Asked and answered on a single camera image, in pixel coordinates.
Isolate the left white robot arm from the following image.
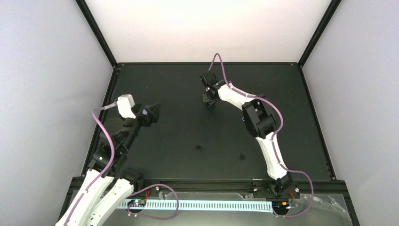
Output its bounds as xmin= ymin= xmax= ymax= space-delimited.
xmin=56 ymin=99 xmax=161 ymax=226

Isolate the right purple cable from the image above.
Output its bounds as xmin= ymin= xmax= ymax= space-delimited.
xmin=208 ymin=53 xmax=314 ymax=218

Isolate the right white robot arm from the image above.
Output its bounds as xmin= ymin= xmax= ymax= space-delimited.
xmin=200 ymin=72 xmax=292 ymax=197

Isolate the purple cable loop front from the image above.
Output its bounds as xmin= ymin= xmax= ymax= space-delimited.
xmin=126 ymin=183 xmax=180 ymax=220

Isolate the black front rail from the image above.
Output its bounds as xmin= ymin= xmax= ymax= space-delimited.
xmin=67 ymin=176 xmax=351 ymax=195

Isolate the clear plastic bag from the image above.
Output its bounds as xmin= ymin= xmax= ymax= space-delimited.
xmin=289 ymin=194 xmax=352 ymax=226

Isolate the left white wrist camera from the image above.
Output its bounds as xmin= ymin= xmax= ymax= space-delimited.
xmin=117 ymin=94 xmax=136 ymax=119

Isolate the white slotted cable duct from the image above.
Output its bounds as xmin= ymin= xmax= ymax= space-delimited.
xmin=116 ymin=199 xmax=273 ymax=213

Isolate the small circuit board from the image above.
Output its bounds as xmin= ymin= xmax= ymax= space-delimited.
xmin=128 ymin=199 xmax=146 ymax=209

